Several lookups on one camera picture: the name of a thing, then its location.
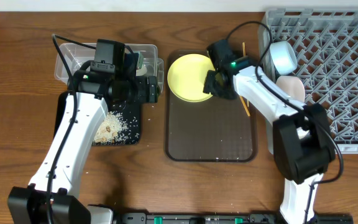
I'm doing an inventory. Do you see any white napkin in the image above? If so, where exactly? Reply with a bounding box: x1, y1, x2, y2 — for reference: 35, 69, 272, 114
136, 65, 147, 77

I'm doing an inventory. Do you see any yellow plate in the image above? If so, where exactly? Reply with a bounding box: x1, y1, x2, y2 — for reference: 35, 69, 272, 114
167, 54, 214, 103

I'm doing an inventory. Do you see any rice food scraps pile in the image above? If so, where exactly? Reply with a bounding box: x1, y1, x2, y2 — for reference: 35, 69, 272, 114
92, 110, 141, 146

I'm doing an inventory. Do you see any light blue bowl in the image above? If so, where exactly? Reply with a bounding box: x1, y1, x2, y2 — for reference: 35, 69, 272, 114
270, 41, 298, 75

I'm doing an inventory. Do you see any pink bowl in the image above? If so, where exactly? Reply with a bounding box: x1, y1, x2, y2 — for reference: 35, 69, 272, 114
276, 76, 306, 103

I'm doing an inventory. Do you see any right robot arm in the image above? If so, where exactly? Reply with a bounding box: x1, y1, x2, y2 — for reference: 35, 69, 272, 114
203, 56, 338, 223

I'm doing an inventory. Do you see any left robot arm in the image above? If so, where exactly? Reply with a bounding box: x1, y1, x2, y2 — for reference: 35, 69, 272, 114
7, 47, 160, 223

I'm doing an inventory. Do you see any black waste tray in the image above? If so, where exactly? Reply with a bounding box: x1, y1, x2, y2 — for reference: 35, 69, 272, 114
53, 90, 142, 146

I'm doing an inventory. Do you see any clear plastic waste bin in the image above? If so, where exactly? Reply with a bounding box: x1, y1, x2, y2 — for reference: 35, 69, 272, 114
54, 43, 164, 91

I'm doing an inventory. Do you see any grey dishwasher rack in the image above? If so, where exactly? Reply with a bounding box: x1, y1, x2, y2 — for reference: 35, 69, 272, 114
262, 8, 358, 154

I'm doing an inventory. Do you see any left wooden chopstick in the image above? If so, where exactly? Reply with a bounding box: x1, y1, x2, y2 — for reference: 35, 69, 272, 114
239, 96, 250, 117

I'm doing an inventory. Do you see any dark brown serving tray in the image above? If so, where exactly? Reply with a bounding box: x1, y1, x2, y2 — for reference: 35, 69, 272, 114
165, 49, 259, 162

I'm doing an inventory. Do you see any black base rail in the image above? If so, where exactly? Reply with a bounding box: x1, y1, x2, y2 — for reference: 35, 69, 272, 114
88, 212, 354, 224

